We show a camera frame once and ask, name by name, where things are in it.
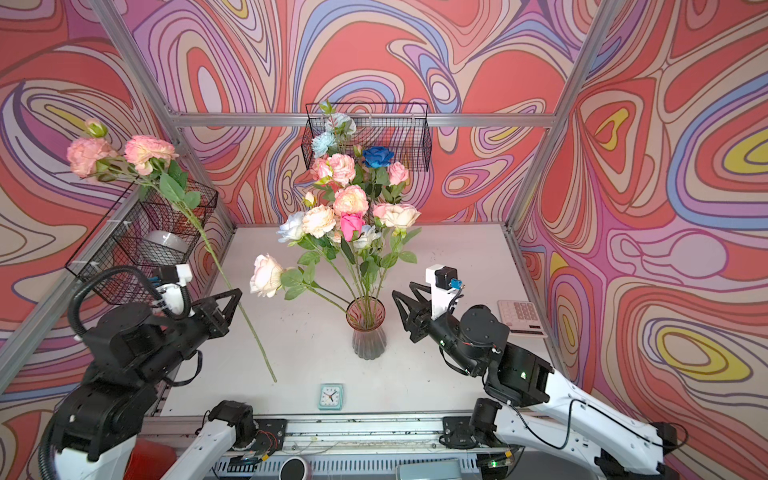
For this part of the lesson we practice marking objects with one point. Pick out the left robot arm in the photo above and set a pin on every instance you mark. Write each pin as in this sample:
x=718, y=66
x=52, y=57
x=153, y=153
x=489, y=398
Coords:
x=134, y=347

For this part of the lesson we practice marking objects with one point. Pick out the pale pink rose stem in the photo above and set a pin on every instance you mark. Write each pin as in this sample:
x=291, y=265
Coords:
x=269, y=278

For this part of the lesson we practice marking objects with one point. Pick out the pale blue flower stem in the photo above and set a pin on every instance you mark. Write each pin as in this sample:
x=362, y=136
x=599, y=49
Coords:
x=332, y=130

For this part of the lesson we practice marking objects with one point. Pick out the cream peony flower stem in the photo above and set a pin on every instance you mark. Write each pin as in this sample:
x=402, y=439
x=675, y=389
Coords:
x=323, y=235

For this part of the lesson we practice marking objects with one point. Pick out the small teal clock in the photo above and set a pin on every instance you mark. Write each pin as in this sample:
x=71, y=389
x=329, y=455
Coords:
x=331, y=397

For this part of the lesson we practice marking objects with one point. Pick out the grey box at bottom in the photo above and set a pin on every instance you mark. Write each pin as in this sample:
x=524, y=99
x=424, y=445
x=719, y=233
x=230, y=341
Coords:
x=431, y=470

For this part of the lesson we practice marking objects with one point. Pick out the blue rose stem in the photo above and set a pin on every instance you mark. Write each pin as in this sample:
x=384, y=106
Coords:
x=376, y=161

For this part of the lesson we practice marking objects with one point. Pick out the large peach rose stem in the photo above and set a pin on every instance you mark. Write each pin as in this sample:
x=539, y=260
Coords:
x=342, y=168

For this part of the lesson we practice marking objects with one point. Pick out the pink calculator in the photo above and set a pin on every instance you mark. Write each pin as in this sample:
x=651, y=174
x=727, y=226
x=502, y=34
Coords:
x=521, y=318

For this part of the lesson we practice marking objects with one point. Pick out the small pink rose stem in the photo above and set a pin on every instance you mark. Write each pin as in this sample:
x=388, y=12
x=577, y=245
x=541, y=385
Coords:
x=381, y=211

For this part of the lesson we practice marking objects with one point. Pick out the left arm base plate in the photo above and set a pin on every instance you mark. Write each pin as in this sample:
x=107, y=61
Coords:
x=267, y=436

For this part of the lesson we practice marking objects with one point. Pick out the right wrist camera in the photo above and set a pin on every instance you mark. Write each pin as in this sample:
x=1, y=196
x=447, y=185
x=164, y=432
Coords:
x=445, y=288

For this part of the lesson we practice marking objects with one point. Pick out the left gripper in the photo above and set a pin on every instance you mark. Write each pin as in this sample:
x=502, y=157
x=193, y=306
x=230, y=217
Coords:
x=209, y=318

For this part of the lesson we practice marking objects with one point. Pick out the pink glass vase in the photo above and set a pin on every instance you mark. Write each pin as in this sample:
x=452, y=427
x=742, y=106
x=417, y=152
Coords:
x=366, y=330

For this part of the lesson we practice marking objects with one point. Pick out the red pink rose stem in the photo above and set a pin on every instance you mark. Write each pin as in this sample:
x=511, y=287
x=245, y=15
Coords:
x=321, y=171

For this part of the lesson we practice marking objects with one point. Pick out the cream white rose stem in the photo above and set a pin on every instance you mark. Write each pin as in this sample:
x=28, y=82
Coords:
x=399, y=231

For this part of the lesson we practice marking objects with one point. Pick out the pink peony flower stem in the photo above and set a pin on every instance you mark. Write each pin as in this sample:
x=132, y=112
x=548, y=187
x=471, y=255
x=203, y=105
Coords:
x=351, y=200

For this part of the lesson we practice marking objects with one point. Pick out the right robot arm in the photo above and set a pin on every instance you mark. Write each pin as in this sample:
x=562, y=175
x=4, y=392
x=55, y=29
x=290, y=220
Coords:
x=529, y=403

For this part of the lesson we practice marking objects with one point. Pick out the red bucket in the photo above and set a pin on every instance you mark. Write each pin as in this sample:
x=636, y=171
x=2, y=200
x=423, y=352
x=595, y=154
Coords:
x=149, y=461

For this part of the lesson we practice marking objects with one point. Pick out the aluminium mounting rail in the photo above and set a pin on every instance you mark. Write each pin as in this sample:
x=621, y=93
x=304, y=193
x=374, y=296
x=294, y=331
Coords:
x=339, y=433

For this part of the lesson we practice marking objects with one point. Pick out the pink double peony stem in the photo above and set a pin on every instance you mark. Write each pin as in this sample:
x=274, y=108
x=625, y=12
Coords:
x=146, y=161

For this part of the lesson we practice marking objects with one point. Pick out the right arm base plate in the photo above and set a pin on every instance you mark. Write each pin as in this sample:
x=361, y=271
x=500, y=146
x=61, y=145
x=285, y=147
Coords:
x=466, y=433

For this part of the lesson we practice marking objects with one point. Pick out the black wire basket left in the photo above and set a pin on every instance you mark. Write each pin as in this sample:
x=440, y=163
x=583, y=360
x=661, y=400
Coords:
x=122, y=245

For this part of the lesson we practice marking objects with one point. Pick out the magenta rose stem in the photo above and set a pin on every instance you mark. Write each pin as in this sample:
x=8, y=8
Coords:
x=355, y=245

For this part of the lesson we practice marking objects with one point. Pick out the black wire basket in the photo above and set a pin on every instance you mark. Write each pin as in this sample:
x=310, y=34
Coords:
x=399, y=126
x=122, y=245

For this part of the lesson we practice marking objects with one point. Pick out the white bowl in basket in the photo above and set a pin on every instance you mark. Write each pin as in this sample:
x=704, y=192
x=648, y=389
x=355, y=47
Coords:
x=163, y=248

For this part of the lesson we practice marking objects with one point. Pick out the black wire basket back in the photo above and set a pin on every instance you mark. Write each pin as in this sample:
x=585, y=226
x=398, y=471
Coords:
x=399, y=126

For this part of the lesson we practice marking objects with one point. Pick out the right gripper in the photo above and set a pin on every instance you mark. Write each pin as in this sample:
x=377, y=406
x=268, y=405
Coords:
x=415, y=317

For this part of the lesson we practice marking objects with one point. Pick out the black white round cup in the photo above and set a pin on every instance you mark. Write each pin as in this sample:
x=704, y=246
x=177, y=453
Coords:
x=295, y=468

